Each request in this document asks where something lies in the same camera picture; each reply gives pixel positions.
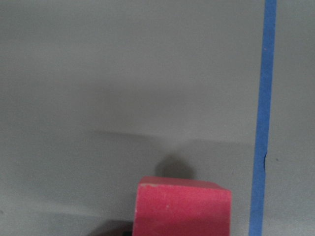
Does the red cube block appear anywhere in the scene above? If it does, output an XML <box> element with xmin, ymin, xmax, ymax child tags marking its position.
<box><xmin>132</xmin><ymin>177</ymin><xmax>232</xmax><ymax>236</ymax></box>

